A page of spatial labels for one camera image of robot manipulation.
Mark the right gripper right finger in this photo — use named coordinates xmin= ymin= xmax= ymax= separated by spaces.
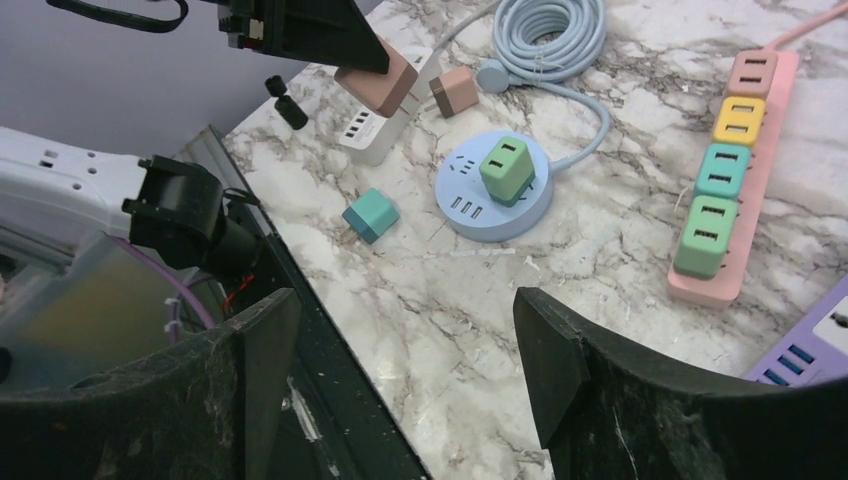
xmin=513 ymin=287 xmax=847 ymax=479

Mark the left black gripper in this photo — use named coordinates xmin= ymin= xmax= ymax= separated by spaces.
xmin=215 ymin=0 xmax=390 ymax=74

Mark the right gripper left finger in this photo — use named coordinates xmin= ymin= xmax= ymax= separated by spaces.
xmin=1 ymin=288 xmax=301 ymax=479

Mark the pink power strip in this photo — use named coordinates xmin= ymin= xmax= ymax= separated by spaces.
xmin=667 ymin=49 xmax=800 ymax=308

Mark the teal plug adapter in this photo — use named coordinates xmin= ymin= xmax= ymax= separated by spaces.
xmin=342 ymin=188 xmax=400 ymax=244
xmin=693 ymin=143 xmax=752 ymax=200

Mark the round blue power strip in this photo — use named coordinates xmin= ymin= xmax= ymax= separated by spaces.
xmin=434 ymin=130 xmax=554 ymax=243

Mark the green plug adapter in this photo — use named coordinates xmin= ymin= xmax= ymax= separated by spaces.
xmin=672 ymin=195 xmax=738 ymax=280
xmin=479 ymin=136 xmax=536 ymax=207

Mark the brown pink plug adapter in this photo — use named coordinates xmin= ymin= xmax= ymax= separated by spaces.
xmin=724 ymin=50 xmax=778 ymax=100

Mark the black table clamp knob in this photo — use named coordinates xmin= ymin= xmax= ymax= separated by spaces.
xmin=264 ymin=75 xmax=308 ymax=130

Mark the white power strip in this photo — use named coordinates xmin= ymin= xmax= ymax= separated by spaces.
xmin=337 ymin=45 xmax=442 ymax=166

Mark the purple power strip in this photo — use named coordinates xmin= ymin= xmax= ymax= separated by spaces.
xmin=744 ymin=278 xmax=847 ymax=387

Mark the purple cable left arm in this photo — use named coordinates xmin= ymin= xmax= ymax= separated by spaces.
xmin=112 ymin=235 xmax=220 ymax=342

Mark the blue coiled cable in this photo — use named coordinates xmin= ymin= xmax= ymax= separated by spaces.
xmin=476 ymin=0 xmax=612 ymax=175

